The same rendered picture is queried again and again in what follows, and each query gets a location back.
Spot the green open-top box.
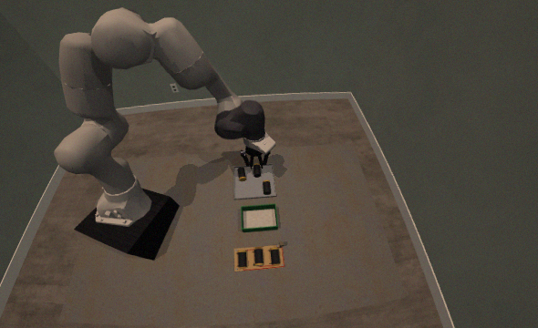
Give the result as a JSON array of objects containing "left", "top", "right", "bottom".
[{"left": 241, "top": 204, "right": 278, "bottom": 232}]

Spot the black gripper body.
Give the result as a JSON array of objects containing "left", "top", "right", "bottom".
[{"left": 245, "top": 147, "right": 263, "bottom": 157}]

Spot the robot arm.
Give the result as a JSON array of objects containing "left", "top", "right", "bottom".
[{"left": 54, "top": 7, "right": 275, "bottom": 227}]

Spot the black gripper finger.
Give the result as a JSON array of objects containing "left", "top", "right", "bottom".
[
  {"left": 257, "top": 152, "right": 271, "bottom": 173},
  {"left": 241, "top": 150, "right": 254, "bottom": 172}
]

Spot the black battery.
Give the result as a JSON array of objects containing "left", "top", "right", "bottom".
[
  {"left": 238, "top": 251, "right": 247, "bottom": 267},
  {"left": 253, "top": 163, "right": 261, "bottom": 178},
  {"left": 238, "top": 168, "right": 246, "bottom": 181},
  {"left": 270, "top": 247, "right": 280, "bottom": 264},
  {"left": 263, "top": 180, "right": 271, "bottom": 195},
  {"left": 254, "top": 249, "right": 264, "bottom": 266}
]

